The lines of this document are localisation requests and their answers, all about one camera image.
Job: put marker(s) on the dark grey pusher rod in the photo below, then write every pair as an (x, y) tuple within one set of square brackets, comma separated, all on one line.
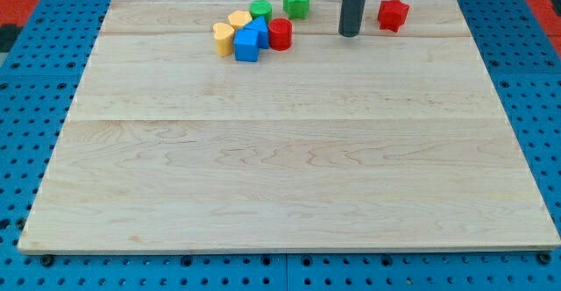
[(351, 16)]

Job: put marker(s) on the blue cube block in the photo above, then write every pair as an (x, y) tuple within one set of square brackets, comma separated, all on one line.
[(246, 45)]

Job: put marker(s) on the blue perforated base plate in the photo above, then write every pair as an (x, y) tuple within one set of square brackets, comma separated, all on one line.
[(38, 82)]

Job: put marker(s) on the green star block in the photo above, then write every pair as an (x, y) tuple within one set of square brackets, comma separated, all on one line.
[(296, 8)]

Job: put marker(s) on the yellow hexagon block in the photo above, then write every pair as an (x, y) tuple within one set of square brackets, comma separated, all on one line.
[(239, 19)]

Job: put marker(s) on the green cylinder block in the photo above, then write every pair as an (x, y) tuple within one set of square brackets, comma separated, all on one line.
[(261, 8)]

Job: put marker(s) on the red cylinder block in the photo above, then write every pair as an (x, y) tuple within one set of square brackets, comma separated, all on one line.
[(280, 34)]

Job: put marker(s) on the blue triangle block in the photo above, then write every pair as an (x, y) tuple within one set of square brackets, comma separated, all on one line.
[(259, 25)]

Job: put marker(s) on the yellow heart block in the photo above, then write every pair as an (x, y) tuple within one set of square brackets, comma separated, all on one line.
[(223, 36)]

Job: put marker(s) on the light wooden board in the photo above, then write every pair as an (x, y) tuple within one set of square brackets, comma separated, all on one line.
[(386, 142)]

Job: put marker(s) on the red star block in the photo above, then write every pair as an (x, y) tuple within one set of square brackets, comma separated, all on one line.
[(392, 15)]

